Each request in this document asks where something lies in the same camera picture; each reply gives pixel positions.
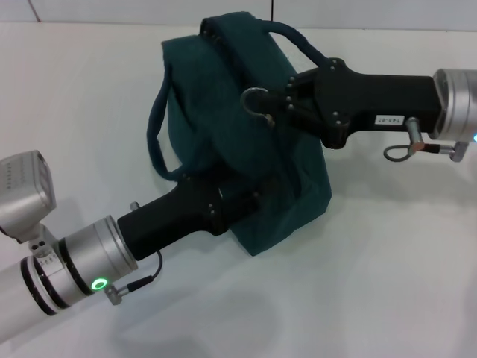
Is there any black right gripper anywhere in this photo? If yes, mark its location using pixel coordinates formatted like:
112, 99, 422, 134
262, 57, 443, 151

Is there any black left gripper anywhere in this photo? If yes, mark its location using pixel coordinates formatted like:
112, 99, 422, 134
116, 173, 262, 263

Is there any teal blue insulated bag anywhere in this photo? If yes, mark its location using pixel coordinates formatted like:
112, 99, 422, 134
146, 12, 333, 258

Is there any grey left gripper cable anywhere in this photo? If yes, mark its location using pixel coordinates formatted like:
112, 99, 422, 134
128, 248, 164, 290

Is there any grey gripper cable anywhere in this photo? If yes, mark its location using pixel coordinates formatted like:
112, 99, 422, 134
383, 142, 458, 163
128, 248, 164, 290

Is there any grey right gripper cable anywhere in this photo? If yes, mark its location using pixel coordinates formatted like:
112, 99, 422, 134
383, 142, 458, 163

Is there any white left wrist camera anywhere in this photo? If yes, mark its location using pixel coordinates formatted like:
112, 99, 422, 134
0, 150, 57, 245

